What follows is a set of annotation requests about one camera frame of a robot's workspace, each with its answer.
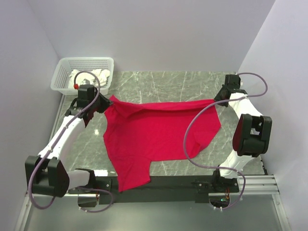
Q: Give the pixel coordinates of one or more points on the red t shirt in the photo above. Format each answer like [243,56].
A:
[139,134]

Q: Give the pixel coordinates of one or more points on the white plastic laundry basket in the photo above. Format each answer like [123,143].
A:
[71,71]

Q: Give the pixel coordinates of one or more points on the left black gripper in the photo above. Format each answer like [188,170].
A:
[106,104]

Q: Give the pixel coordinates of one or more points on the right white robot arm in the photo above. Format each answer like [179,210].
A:
[252,134]

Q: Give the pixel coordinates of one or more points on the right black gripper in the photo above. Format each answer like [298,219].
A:
[217,97]

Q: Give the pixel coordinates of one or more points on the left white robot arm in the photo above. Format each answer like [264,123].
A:
[45,172]

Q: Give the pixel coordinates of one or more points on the aluminium frame rail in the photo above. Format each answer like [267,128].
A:
[261,185]

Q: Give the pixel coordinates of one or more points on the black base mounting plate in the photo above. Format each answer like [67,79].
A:
[170,189]

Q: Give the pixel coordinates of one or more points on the white t shirt in basket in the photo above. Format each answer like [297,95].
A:
[86,78]

